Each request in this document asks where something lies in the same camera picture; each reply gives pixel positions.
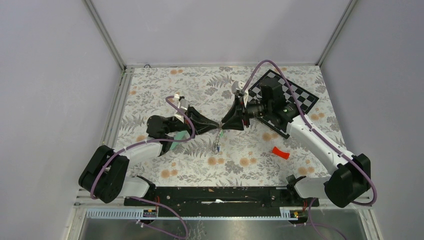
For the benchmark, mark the floral patterned table mat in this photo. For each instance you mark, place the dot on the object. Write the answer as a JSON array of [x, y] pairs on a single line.
[[245, 157]]

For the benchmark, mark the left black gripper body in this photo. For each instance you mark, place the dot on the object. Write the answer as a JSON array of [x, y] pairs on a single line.
[[189, 113]]

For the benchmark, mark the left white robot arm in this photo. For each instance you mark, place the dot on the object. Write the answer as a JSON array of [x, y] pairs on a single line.
[[105, 176]]

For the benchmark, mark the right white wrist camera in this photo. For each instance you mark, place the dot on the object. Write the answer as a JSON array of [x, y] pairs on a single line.
[[237, 89]]

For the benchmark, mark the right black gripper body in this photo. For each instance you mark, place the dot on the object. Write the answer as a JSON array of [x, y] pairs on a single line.
[[241, 110]]

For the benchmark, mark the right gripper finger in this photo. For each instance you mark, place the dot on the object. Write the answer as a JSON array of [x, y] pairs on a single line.
[[228, 115], [236, 125]]

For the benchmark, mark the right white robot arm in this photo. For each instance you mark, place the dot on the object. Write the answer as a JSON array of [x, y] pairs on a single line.
[[349, 175]]

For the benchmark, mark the red curved plastic piece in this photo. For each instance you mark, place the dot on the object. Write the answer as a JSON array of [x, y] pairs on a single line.
[[284, 155]]

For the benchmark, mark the mint green plastic stick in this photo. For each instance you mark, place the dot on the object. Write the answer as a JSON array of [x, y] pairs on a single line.
[[182, 135]]

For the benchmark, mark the white slotted cable duct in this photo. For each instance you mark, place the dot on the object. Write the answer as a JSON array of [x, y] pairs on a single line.
[[208, 214]]

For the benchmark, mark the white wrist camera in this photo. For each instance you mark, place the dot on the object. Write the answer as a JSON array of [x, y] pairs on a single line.
[[182, 106], [237, 89]]

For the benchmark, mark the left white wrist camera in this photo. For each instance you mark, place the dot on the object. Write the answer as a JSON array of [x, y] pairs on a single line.
[[182, 106]]

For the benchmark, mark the metal key holder plate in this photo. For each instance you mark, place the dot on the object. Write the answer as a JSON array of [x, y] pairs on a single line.
[[216, 143]]

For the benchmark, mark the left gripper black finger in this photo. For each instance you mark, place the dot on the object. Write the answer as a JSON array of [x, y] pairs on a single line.
[[206, 128], [210, 122]]

